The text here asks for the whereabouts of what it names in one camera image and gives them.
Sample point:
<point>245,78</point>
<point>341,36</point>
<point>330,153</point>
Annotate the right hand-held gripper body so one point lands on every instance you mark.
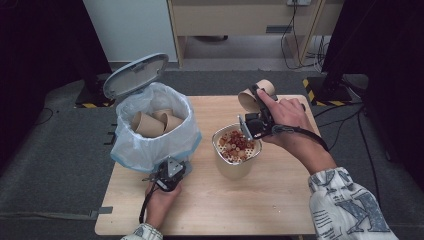
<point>258,125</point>

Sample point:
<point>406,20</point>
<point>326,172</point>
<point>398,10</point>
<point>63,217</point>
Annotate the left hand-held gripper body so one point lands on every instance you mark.
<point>174,168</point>

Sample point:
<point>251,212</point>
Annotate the brown paper cup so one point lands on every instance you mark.
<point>246,101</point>
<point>161,113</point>
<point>173,122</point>
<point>146,126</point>

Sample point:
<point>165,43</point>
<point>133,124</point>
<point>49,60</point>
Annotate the translucent plastic trash bag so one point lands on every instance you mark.
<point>150,151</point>

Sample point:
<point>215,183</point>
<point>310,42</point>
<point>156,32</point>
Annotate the beige strainer container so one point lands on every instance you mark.
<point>233,170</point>

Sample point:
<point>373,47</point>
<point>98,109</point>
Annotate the white grey-blue trash can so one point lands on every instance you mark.
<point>133,76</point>

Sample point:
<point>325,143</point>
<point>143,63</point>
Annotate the person's right hand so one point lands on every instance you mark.
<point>293,120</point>

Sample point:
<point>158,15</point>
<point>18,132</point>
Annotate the person's left hand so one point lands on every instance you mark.
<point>160,206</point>

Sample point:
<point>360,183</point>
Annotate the pile of red food scraps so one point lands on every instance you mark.
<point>233,146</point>

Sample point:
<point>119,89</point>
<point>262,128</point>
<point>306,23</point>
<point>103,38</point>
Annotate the striped stand base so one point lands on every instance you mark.
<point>93,100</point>
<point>328,93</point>

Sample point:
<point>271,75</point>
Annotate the light wooden desk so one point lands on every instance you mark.
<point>233,20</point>

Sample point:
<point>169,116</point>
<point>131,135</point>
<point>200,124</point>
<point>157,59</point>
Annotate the grey tape strip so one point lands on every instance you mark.
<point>101,211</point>

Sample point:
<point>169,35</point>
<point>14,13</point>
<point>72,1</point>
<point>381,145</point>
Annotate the white power strip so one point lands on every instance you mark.
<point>299,2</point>

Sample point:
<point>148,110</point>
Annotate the black curtain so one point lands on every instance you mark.
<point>383,66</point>
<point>40,50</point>

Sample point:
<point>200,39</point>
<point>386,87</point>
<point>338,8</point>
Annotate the white cabinet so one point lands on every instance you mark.
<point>133,30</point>

